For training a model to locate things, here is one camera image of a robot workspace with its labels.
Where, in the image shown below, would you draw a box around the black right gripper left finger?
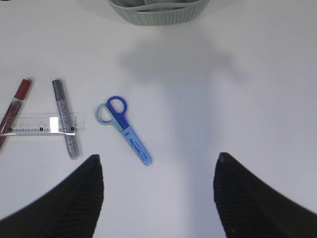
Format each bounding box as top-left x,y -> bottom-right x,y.
0,155 -> 104,238

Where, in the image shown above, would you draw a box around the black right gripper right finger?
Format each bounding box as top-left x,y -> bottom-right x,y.
213,152 -> 317,238

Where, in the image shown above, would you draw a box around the blue scissors with cover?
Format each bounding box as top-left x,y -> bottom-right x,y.
95,96 -> 153,166

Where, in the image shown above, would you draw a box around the clear plastic ruler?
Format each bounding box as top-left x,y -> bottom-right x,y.
5,113 -> 86,136

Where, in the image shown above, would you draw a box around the silver glitter marker pen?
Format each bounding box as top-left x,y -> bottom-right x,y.
52,79 -> 80,160

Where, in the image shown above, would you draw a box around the red marker pen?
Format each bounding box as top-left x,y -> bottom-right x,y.
0,78 -> 32,148

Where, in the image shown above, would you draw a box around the green woven plastic basket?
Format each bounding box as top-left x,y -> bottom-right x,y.
108,0 -> 209,26

